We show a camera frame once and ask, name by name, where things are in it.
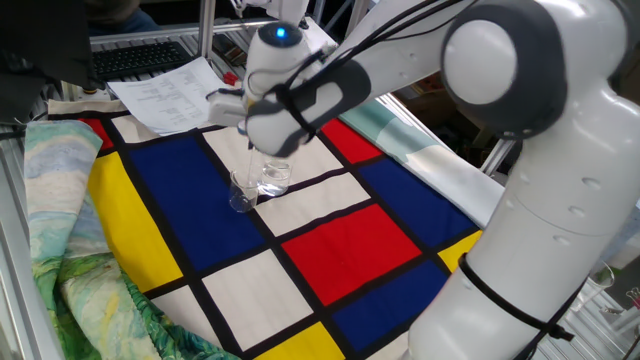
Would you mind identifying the aluminium frame post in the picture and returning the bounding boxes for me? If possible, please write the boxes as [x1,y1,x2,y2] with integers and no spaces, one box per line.
[197,0,217,60]

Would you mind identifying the black monitor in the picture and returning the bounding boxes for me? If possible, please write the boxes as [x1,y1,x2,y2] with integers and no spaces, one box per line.
[0,0,104,126]

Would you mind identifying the seated person in jeans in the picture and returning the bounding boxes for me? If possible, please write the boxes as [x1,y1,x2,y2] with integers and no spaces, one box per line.
[84,0,164,37]

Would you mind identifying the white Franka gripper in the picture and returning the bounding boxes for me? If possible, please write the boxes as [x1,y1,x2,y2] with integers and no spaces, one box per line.
[207,92,256,151]

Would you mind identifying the black cable harness on arm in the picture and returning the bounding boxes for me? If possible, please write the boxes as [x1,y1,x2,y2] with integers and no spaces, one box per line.
[205,0,586,360]

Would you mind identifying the empty glass beaker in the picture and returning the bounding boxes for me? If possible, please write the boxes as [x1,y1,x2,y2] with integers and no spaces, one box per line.
[228,168,262,214]

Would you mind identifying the dark flat object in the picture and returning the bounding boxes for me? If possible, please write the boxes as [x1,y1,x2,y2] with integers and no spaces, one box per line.
[212,32,254,67]

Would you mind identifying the pale teal white cloth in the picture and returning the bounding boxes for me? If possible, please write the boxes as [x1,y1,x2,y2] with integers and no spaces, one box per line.
[339,97,506,231]

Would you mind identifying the printed paper sheets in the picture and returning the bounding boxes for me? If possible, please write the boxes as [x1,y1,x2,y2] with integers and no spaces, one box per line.
[107,56,231,137]

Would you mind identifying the black keyboard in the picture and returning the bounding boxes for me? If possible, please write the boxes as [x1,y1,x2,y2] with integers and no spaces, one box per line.
[91,40,194,83]

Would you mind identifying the glass beaker with water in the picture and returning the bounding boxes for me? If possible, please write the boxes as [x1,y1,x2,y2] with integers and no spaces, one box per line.
[258,154,294,198]

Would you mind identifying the aluminium frame strut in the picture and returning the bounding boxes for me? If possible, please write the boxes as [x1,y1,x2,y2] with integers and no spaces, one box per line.
[479,138,516,176]

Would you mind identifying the aluminium crossbar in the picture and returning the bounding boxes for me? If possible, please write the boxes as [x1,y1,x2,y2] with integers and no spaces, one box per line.
[89,18,274,46]

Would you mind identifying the green painted landscape cloth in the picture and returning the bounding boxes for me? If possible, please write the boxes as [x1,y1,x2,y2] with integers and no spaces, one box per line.
[23,119,241,360]

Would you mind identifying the colour block tablecloth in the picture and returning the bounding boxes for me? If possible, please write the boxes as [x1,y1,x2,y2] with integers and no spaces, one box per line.
[47,97,485,360]

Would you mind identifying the aluminium table edge rail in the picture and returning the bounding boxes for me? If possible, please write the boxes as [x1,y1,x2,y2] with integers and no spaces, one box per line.
[0,127,66,360]

